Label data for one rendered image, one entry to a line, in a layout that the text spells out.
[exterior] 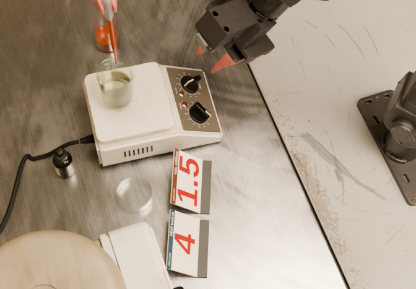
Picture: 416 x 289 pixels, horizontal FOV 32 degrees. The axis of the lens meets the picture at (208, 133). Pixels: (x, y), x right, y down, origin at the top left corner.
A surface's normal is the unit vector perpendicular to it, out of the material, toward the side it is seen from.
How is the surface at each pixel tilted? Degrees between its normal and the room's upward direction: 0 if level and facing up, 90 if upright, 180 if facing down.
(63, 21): 0
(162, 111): 0
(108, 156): 90
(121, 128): 0
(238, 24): 30
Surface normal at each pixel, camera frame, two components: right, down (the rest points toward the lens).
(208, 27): -0.61, 0.35
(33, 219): 0.05, -0.45
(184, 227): 0.68, -0.30
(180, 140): 0.25, 0.87
